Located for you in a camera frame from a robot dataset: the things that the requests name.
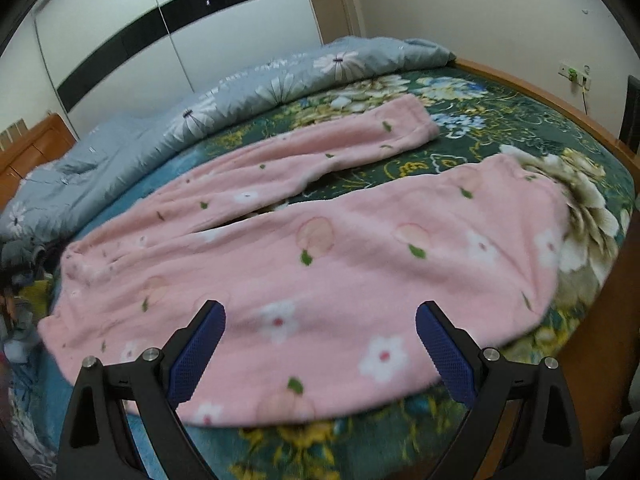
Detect pink floral fleece pants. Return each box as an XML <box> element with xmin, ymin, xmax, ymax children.
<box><xmin>37</xmin><ymin>95</ymin><xmax>571</xmax><ymax>428</ymax></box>

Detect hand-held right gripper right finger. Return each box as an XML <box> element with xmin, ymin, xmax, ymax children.
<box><xmin>415</xmin><ymin>301</ymin><xmax>586</xmax><ymax>480</ymax></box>

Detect wooden bed frame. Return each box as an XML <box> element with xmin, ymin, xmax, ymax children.
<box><xmin>452</xmin><ymin>57</ymin><xmax>640</xmax><ymax>471</ymax></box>

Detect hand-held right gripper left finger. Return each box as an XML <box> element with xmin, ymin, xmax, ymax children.
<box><xmin>59</xmin><ymin>300</ymin><xmax>227</xmax><ymax>480</ymax></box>

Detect white wall socket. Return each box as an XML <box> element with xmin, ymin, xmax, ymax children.
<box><xmin>559</xmin><ymin>61</ymin><xmax>593</xmax><ymax>92</ymax></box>

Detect wooden headboard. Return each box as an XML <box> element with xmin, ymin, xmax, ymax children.
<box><xmin>0</xmin><ymin>112</ymin><xmax>78</xmax><ymax>211</ymax></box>

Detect grey daisy-print quilt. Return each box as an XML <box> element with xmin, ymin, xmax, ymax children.
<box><xmin>0</xmin><ymin>36</ymin><xmax>457</xmax><ymax>243</ymax></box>

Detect white wardrobe with black stripe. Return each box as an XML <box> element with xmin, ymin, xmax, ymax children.
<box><xmin>32</xmin><ymin>0</ymin><xmax>326</xmax><ymax>141</ymax></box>

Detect dark chair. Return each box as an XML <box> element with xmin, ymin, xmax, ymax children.
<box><xmin>619</xmin><ymin>75</ymin><xmax>640</xmax><ymax>153</ymax></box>

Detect white wall switch panel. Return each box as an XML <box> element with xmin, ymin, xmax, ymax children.
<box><xmin>0</xmin><ymin>119</ymin><xmax>26</xmax><ymax>153</ymax></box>

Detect dark cloth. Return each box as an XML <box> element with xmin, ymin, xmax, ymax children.
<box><xmin>0</xmin><ymin>240</ymin><xmax>63</xmax><ymax>291</ymax></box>

